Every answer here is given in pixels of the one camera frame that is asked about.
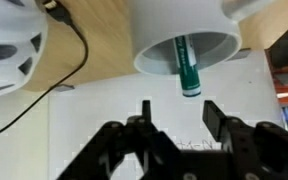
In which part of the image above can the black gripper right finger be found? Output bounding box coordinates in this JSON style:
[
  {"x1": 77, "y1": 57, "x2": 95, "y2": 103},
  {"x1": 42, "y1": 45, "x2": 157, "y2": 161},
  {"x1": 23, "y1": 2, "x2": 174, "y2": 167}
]
[{"x1": 202, "y1": 99, "x2": 288, "y2": 180}]

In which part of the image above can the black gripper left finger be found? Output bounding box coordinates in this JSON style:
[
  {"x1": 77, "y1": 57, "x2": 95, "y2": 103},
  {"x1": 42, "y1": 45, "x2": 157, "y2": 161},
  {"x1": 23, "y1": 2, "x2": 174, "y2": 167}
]
[{"x1": 57, "y1": 99, "x2": 182, "y2": 180}]

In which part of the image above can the green marker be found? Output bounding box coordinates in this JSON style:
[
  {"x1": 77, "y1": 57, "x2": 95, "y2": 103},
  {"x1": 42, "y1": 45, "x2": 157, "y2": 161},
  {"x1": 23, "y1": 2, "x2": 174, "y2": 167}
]
[{"x1": 173, "y1": 34, "x2": 202, "y2": 98}]

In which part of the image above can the white cup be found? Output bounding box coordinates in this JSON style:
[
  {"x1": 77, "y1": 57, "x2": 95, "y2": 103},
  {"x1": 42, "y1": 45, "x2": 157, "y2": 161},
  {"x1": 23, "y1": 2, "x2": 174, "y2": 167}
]
[{"x1": 130, "y1": 0, "x2": 275, "y2": 76}]

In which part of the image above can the whiteboard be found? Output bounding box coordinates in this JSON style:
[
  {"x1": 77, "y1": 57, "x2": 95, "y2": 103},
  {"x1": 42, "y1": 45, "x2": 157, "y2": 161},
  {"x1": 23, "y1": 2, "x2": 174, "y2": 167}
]
[{"x1": 48, "y1": 49, "x2": 283, "y2": 180}]

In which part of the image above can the grey whiteboard foot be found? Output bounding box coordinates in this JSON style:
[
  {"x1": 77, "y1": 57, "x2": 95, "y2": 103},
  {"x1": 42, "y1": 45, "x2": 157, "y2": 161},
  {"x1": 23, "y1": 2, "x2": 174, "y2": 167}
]
[{"x1": 54, "y1": 83, "x2": 76, "y2": 93}]

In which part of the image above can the black cable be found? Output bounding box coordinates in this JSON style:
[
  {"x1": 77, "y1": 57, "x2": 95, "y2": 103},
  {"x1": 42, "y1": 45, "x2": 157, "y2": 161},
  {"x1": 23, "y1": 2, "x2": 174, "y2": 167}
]
[{"x1": 0, "y1": 0, "x2": 89, "y2": 136}]

